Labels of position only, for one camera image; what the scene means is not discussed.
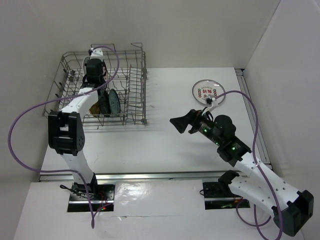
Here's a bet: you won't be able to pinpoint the aluminium table rail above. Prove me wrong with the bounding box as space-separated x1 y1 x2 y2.
234 68 273 170

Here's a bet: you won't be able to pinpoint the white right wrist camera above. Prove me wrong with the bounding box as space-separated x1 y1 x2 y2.
203 96 219 114

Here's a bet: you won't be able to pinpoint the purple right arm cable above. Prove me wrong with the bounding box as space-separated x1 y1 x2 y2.
214 90 284 240

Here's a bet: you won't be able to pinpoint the blue floral plate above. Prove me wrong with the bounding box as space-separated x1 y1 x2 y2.
109 88 121 115

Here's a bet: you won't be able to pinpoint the yellow patterned plate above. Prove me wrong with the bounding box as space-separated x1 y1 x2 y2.
89 103 101 118

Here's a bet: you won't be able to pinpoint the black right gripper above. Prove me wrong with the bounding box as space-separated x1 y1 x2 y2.
169 106 223 146

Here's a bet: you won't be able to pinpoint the black plate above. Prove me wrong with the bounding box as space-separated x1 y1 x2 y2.
98 91 111 118

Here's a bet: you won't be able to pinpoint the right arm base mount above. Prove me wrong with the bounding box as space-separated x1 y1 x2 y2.
199 178 251 210

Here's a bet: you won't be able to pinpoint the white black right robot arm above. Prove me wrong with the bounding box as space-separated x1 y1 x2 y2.
170 109 314 237

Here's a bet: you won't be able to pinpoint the grey wire dish rack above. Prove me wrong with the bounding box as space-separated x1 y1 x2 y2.
42 42 147 129

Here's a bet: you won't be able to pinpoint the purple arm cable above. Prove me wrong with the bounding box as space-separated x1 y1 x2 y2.
214 90 284 240
7 46 120 230

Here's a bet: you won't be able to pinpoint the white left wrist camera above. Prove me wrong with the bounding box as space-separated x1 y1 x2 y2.
88 47 104 62

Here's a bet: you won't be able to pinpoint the white plate red characters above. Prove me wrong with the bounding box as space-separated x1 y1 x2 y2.
191 79 226 106

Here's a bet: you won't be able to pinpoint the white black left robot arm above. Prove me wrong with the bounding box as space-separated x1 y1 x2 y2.
48 57 106 200

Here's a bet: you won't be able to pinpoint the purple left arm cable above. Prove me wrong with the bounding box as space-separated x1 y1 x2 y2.
7 46 120 230

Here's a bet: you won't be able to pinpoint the green red ring plate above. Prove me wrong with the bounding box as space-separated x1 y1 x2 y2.
82 56 90 68

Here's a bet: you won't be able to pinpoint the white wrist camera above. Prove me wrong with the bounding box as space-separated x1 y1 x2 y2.
203 96 219 114
88 47 104 62

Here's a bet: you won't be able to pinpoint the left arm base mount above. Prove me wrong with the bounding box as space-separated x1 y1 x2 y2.
59 184 115 213

